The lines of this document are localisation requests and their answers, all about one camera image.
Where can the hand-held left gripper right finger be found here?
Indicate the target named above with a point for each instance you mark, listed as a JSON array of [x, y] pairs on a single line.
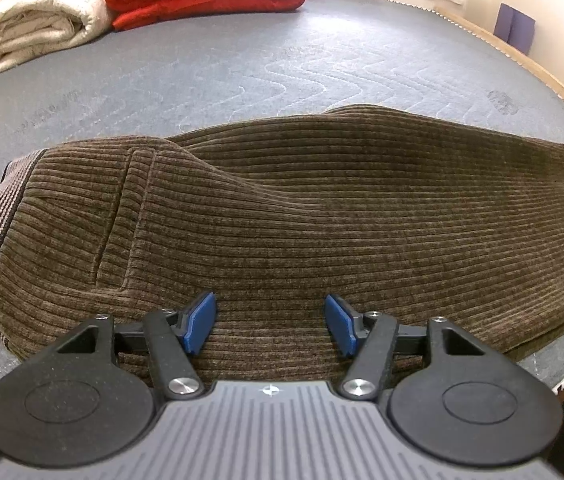
[[340, 321]]

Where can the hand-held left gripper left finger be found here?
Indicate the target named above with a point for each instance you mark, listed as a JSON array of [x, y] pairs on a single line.
[[200, 320]]

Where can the cream folded blanket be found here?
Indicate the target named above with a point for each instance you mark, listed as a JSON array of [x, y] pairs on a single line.
[[37, 17]]

